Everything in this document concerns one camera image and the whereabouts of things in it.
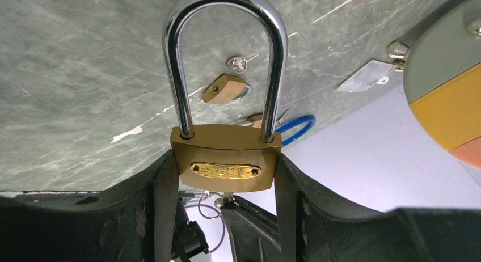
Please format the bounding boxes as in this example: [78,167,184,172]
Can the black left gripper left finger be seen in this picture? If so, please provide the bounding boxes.
[1,151,179,261]

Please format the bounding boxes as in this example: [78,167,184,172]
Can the medium brass padlock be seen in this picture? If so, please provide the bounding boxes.
[235,109,289,128]

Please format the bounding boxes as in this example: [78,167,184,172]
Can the long shackle brass padlock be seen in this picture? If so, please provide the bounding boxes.
[163,0,288,192]

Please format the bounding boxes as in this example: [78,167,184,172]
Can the round cream drawer cabinet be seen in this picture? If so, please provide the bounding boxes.
[403,0,480,170]

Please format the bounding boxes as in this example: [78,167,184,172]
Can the small brass padlock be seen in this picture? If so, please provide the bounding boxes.
[202,74,252,104]

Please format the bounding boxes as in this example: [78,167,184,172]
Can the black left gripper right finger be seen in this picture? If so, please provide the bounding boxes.
[275,155,480,261]

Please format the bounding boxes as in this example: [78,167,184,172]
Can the blue cable lock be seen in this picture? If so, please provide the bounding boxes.
[275,115,317,149]

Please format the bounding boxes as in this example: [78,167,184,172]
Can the dark metal key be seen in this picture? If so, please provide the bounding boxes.
[214,192,239,209]

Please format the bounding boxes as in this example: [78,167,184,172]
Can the plastic card packet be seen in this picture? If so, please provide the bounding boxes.
[335,60,394,93]

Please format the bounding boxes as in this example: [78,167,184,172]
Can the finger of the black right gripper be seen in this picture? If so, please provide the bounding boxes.
[220,196,282,262]

